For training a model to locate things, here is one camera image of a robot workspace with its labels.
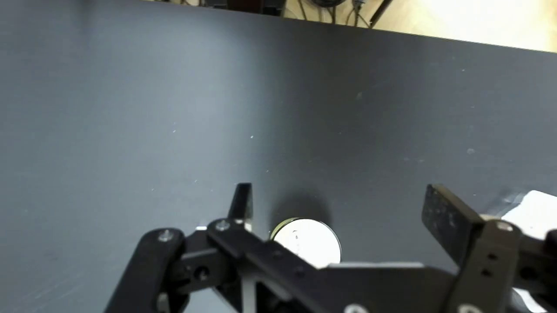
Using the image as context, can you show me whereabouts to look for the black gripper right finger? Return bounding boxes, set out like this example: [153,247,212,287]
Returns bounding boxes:
[419,183,557,313]

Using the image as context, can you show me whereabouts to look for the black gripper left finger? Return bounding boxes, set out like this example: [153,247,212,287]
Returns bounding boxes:
[102,181,349,313]

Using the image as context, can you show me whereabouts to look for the white flat object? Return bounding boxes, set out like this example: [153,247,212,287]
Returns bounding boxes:
[480,187,557,241]

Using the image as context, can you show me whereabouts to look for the white cup yellow handle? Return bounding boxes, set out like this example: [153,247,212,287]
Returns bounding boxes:
[268,216,342,270]

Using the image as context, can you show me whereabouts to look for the black tangled cables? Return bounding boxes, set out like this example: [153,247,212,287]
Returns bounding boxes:
[231,0,396,28]

